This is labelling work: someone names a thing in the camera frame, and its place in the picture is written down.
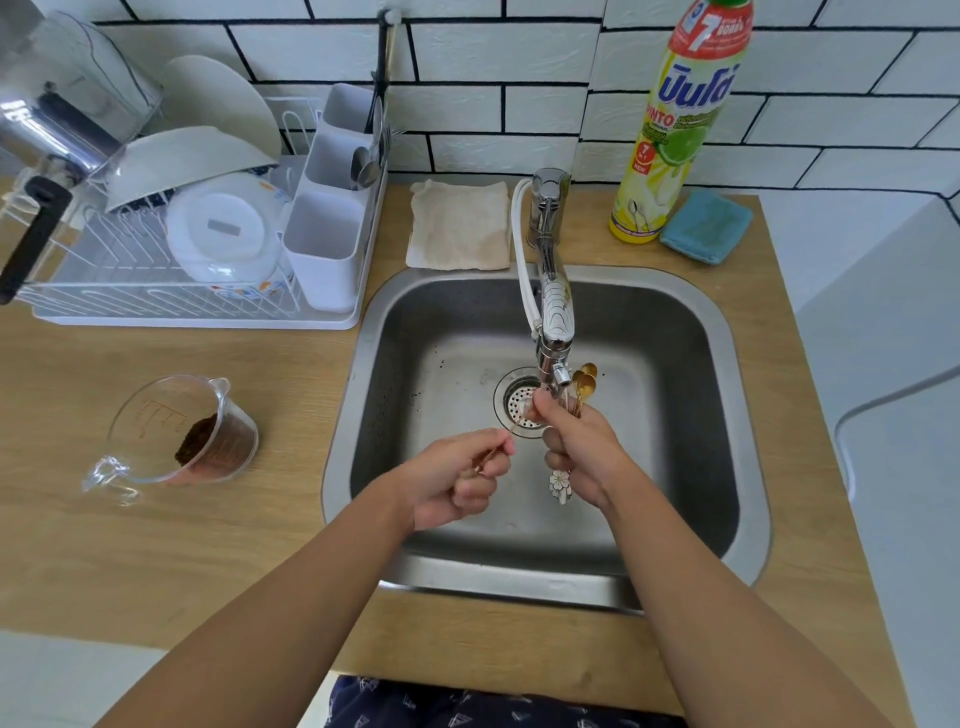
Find person's right hand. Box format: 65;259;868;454
525;387;639;517

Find person's left hand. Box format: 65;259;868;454
390;428;519;534

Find thin gold spoon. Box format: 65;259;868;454
472;427;519;475

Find gold spoon with flower charm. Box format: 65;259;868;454
547;372;599;506

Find person's right forearm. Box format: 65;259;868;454
600;466;895;728

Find person's left forearm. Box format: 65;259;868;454
96;471;418;728

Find metal drain strainer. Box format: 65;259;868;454
492;366;550;441

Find chrome faucet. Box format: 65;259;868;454
527;168;579;399

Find stainless steel sink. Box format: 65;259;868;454
321;262;774;616

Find beige dish cloth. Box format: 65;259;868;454
405;178;513;272

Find blue sponge cloth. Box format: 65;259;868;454
659;189;754;267

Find white cutlery holder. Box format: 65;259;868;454
282;82;391;315

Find dark blue patterned trousers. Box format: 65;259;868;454
324;675;688;728

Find floral print dish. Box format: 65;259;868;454
202;168;299;303

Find yellow dish soap bottle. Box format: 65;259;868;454
609;0;756;246

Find brown coffee grounds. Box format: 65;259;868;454
174;414;228;468

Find steel spoon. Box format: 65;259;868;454
350;97;388;191

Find clear measuring cup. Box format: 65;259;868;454
81;375;261;506

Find white appliance top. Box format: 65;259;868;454
757;191;960;728

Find white round lid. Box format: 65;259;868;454
165;174;290;285

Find white bowl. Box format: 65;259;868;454
105;126;281;214

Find white plate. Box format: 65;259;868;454
157;54;283;162

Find clear plastic jug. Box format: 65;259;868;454
0;0;165;145

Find white faucet hose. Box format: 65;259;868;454
510;178;543;336

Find black handled utensil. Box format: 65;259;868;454
370;10;399;151

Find white wire dish rack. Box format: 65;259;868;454
0;96;391;332

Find steel pot with black handle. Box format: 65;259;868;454
0;88;126;306

